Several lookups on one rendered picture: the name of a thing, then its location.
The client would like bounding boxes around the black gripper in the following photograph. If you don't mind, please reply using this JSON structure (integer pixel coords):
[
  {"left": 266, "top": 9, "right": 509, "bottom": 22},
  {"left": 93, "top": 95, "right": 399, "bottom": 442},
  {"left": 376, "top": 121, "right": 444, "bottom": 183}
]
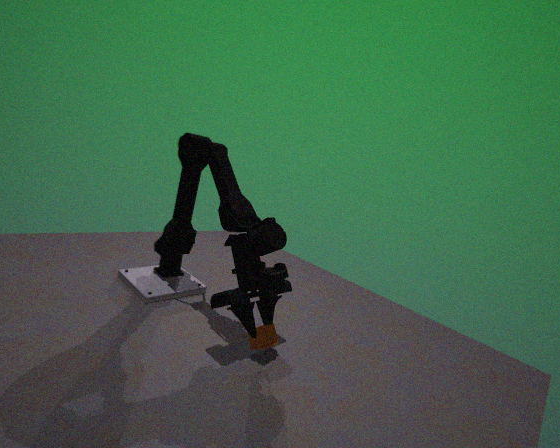
[{"left": 210, "top": 258, "right": 292, "bottom": 338}]

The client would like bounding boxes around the brown block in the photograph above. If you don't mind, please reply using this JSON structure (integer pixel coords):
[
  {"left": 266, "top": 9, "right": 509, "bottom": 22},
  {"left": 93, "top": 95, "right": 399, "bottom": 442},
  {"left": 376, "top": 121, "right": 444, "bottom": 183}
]
[{"left": 248, "top": 323, "right": 278, "bottom": 349}]

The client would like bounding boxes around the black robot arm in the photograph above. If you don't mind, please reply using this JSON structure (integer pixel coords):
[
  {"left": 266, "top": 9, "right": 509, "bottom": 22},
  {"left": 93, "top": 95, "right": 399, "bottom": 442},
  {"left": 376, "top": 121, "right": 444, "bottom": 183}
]
[{"left": 154, "top": 133, "right": 289, "bottom": 290}]

